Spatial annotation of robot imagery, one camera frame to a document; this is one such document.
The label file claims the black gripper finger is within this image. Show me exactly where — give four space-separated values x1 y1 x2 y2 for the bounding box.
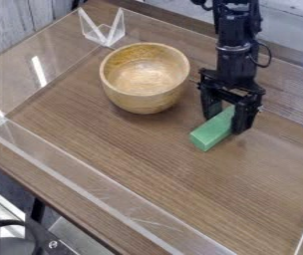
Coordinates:
231 102 258 134
200 88 222 120

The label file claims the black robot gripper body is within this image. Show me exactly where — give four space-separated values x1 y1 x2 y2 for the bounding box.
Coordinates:
195 43 267 113

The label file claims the green rectangular block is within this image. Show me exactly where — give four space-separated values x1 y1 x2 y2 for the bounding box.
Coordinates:
188 106 234 151

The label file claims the light wooden bowl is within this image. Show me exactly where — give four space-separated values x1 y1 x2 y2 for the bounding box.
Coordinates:
99 42 190 115

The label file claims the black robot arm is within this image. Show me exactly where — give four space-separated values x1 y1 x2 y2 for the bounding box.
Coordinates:
190 0 268 134

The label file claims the black metal table leg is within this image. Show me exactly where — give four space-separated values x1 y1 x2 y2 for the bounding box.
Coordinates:
30 198 45 223

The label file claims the clear acrylic tray wall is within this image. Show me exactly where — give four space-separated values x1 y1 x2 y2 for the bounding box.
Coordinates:
0 0 303 255

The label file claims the clear acrylic corner bracket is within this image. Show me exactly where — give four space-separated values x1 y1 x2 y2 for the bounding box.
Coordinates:
77 8 125 47

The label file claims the black metal base plate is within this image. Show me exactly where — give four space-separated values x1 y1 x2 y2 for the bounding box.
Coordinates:
25 218 79 255

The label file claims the black cable loop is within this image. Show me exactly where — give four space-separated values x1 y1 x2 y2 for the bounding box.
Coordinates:
0 218 45 255

